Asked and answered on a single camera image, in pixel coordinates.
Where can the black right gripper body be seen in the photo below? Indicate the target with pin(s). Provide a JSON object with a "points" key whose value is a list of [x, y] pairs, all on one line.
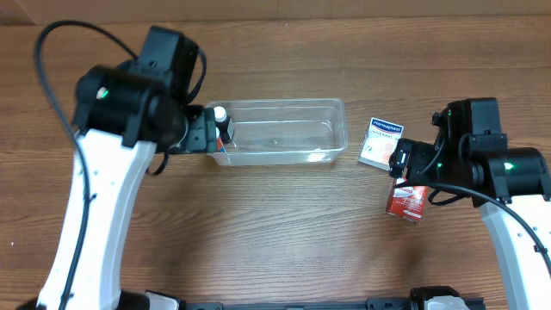
{"points": [[402, 159]]}

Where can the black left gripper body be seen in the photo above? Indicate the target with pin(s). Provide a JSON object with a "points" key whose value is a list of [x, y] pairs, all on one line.
{"points": [[207, 130]]}

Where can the dark bottle white cap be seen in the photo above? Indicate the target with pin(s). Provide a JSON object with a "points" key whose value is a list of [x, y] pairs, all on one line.
{"points": [[225, 124]]}

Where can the red Panadol ActiFast box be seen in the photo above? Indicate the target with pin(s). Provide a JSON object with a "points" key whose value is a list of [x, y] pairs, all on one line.
{"points": [[407, 202]]}

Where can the white Hansaplast plaster box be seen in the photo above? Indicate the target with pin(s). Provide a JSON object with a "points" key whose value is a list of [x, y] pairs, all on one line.
{"points": [[380, 142]]}

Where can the orange tube white cap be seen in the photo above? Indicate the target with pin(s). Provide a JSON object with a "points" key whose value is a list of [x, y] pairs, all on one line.
{"points": [[220, 145]]}

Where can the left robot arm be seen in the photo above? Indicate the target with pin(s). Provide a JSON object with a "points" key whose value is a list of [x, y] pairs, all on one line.
{"points": [[125, 115]]}

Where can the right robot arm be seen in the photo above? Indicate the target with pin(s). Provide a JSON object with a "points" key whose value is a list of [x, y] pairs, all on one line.
{"points": [[471, 159]]}

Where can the clear plastic container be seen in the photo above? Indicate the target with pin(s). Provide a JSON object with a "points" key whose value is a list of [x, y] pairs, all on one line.
{"points": [[284, 131]]}

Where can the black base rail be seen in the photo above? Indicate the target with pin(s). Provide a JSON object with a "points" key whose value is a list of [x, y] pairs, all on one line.
{"points": [[419, 298]]}

